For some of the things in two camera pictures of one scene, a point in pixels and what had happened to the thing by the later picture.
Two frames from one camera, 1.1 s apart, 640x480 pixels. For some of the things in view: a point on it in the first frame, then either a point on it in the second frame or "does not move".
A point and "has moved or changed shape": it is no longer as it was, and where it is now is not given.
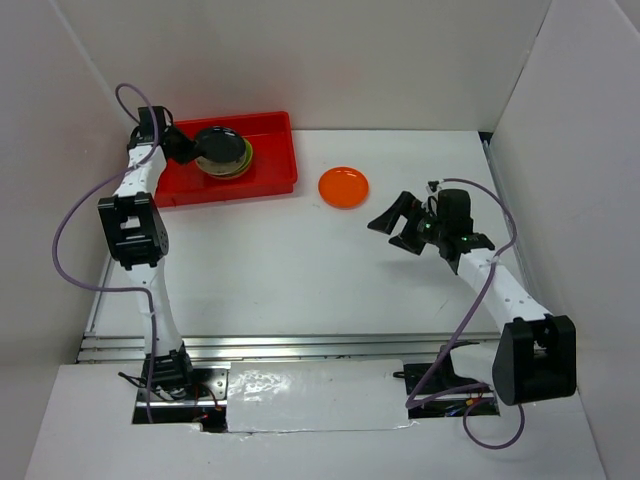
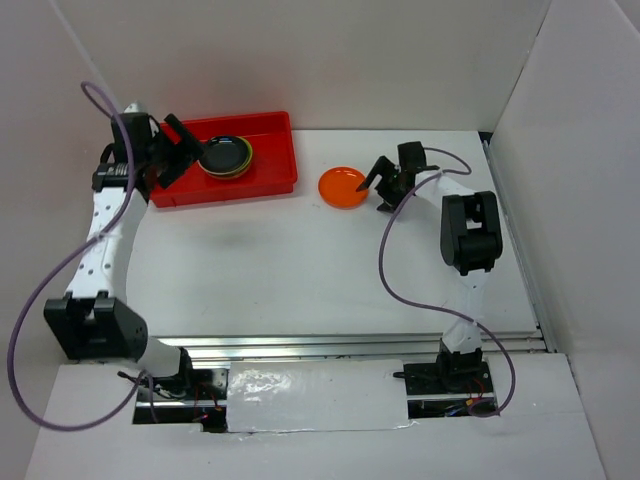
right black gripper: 407,204 to 385,168
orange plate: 343,187 does not move
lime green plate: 249,157 does not move
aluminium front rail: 224,347 does not move
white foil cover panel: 268,396 does not move
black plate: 220,144 has moved or changed shape
